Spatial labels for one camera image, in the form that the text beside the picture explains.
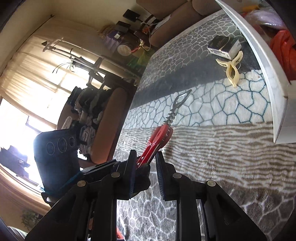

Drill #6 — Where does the cream window curtain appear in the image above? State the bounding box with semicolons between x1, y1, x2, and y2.
1;17;103;128

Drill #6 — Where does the black and white small box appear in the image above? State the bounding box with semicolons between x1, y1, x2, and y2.
207;35;241;60

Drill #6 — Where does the orange plastic bag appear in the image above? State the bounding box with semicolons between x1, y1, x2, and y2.
270;30;296;82

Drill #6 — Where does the white storage bin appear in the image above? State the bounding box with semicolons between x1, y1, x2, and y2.
216;1;296;144

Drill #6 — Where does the patterned fleece blanket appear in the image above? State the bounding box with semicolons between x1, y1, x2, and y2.
114;11;295;240

